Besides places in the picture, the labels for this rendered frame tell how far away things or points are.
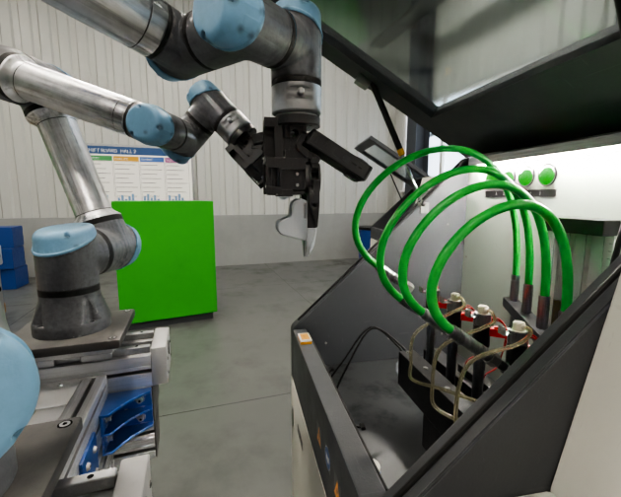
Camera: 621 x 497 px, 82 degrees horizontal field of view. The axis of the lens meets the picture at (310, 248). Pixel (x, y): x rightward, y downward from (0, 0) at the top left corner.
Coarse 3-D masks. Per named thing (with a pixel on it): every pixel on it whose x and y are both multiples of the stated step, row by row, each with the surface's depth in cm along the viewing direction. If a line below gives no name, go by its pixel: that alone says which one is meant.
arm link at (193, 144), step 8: (184, 120) 79; (192, 120) 80; (192, 128) 80; (200, 128) 81; (192, 136) 80; (200, 136) 82; (208, 136) 84; (184, 144) 78; (192, 144) 81; (200, 144) 84; (168, 152) 82; (176, 152) 82; (184, 152) 82; (192, 152) 84; (176, 160) 84; (184, 160) 85
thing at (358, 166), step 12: (312, 132) 52; (312, 144) 52; (324, 144) 53; (336, 144) 53; (324, 156) 54; (336, 156) 54; (348, 156) 54; (336, 168) 57; (348, 168) 54; (360, 168) 55; (372, 168) 55; (360, 180) 57
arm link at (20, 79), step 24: (0, 48) 72; (0, 72) 70; (24, 72) 70; (48, 72) 71; (0, 96) 74; (24, 96) 73; (48, 96) 71; (72, 96) 70; (96, 96) 70; (120, 96) 71; (96, 120) 71; (120, 120) 70; (144, 120) 67; (168, 120) 69; (168, 144) 73
